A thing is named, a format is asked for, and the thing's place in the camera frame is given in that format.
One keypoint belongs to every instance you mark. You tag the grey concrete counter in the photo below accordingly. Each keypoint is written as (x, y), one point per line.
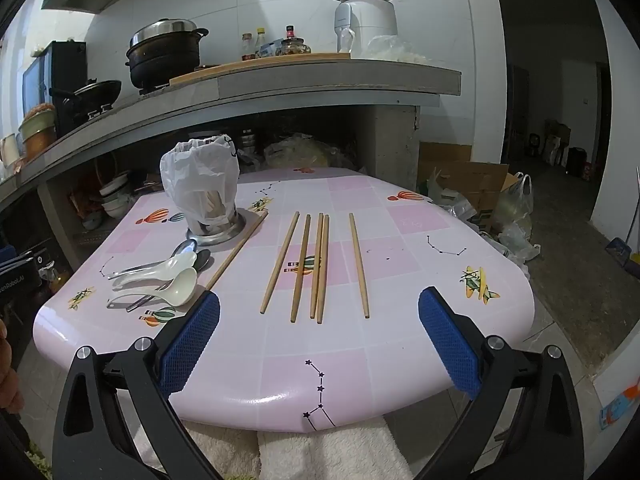
(353, 82)

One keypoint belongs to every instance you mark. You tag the green brown ceramic pot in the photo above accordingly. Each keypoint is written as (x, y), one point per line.
(38, 129)

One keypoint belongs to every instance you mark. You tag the metal utensil holder cup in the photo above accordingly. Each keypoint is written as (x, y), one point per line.
(212, 184)

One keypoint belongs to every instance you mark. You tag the blue white packet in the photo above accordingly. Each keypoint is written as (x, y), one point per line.
(273, 48)

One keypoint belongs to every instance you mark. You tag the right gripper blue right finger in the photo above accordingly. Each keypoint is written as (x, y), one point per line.
(544, 440)

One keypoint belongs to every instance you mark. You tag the plastic bags on floor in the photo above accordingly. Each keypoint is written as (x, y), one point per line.
(510, 234)

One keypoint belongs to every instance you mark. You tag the red cap sauce bottle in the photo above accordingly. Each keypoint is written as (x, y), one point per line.
(290, 32)

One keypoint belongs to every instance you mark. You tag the white ceramic spoon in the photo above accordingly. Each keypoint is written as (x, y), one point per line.
(165, 271)
(178, 292)

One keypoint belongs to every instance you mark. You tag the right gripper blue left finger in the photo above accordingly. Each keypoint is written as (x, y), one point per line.
(91, 437)

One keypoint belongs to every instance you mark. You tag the clear plastic bag on counter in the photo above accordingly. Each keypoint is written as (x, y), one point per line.
(394, 49)

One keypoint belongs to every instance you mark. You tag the black wok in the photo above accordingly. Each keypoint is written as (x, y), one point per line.
(95, 97)

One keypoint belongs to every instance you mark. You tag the yellow item in plastic bag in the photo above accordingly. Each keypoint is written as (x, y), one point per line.
(303, 151)

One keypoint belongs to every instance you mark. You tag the white plastic bag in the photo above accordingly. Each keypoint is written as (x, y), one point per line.
(174, 170)

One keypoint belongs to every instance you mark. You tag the glass jar of pickles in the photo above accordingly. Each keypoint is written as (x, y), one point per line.
(293, 46)

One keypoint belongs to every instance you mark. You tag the wooden cutting board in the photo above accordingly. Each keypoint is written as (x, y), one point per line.
(257, 64)

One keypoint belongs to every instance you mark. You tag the white ceramic spoon back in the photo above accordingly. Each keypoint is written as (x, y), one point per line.
(165, 271)

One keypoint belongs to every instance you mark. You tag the wooden chopstick holder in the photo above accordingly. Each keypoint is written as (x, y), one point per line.
(238, 247)

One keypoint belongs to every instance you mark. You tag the person's left hand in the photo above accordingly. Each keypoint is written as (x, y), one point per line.
(11, 398)

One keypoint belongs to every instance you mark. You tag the wooden chopstick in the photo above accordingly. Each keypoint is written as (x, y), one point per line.
(316, 271)
(300, 270)
(359, 266)
(279, 263)
(324, 261)

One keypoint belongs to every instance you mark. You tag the white ceramic spoon front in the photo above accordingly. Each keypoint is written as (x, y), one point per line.
(178, 292)

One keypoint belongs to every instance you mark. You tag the cardboard box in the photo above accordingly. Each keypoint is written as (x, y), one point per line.
(447, 174)

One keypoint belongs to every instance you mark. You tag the black steamer pot with lid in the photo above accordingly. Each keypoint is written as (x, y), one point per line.
(165, 49)

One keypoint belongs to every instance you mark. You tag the small metal spoon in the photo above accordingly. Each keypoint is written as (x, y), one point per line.
(203, 256)

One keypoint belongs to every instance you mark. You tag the white towel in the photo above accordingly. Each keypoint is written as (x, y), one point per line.
(366, 450)

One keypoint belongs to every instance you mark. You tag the yellow cap bottle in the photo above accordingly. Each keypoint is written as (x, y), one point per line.
(260, 41)

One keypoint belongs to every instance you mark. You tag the stack of white bowls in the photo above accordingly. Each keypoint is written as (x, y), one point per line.
(116, 196)

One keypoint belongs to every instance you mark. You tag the white kitchen appliance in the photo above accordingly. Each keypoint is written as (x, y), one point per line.
(357, 22)

